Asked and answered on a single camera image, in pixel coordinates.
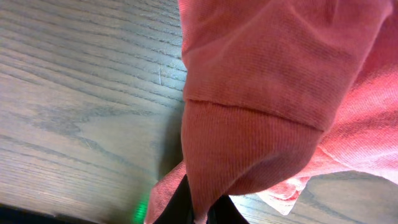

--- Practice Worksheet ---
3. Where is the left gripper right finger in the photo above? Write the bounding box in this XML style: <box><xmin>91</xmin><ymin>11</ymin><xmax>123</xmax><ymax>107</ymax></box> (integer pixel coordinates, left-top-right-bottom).
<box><xmin>207</xmin><ymin>195</ymin><xmax>249</xmax><ymax>224</ymax></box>

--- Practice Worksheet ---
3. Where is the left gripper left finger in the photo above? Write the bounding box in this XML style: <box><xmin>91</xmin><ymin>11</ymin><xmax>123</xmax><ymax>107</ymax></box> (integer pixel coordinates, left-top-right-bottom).
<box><xmin>154</xmin><ymin>175</ymin><xmax>194</xmax><ymax>224</ymax></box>

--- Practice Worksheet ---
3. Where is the red printed t-shirt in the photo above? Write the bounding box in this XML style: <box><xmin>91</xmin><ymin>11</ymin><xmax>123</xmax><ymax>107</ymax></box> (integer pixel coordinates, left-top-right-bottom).
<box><xmin>145</xmin><ymin>0</ymin><xmax>397</xmax><ymax>223</ymax></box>

